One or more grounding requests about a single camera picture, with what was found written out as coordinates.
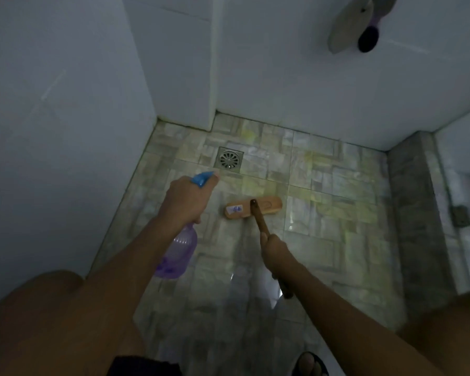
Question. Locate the small grey wall fixture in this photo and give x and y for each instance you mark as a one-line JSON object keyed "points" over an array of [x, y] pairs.
{"points": [[461, 216]]}

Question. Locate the person's right leg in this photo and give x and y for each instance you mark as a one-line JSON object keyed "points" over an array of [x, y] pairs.
{"points": [[452, 332]]}

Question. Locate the wooden floor scrub brush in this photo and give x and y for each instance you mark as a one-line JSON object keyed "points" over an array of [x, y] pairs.
{"points": [[268, 205]]}

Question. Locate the person's leg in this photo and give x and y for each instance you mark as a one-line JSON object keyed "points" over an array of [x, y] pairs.
{"points": [[27, 325], [452, 332]]}

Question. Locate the person's right forearm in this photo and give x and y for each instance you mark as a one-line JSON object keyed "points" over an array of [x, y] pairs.
{"points": [[337, 313]]}

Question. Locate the purple black hanging brush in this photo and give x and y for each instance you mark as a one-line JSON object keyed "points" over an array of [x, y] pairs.
{"points": [[369, 39]]}

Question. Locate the person's right hand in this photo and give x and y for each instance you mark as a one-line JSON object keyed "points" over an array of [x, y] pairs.
{"points": [[278, 256]]}

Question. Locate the person's left fingers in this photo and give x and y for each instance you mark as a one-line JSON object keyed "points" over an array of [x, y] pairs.
{"points": [[204, 191]]}

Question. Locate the black shorts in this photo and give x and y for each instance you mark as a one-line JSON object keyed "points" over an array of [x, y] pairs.
{"points": [[141, 367]]}

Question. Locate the person's left hand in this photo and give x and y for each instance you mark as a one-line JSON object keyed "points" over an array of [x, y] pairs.
{"points": [[182, 203]]}

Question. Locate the person's left leg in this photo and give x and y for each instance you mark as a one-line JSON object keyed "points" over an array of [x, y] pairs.
{"points": [[27, 325]]}

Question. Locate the person's bare foot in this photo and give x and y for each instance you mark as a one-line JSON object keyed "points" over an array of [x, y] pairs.
{"points": [[306, 366]]}

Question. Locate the purple spray bottle blue nozzle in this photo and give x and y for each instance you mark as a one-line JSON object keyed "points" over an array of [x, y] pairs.
{"points": [[180, 250]]}

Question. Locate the metal floor drain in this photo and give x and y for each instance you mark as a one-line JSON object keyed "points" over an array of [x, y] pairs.
{"points": [[229, 158]]}

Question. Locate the person's right fingers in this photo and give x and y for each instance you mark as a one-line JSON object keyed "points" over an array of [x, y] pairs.
{"points": [[267, 246]]}

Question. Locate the black sandal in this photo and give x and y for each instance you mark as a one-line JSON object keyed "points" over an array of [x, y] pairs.
{"points": [[322, 367]]}

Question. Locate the person's left forearm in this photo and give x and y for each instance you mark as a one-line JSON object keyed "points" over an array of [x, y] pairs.
{"points": [[141, 270]]}

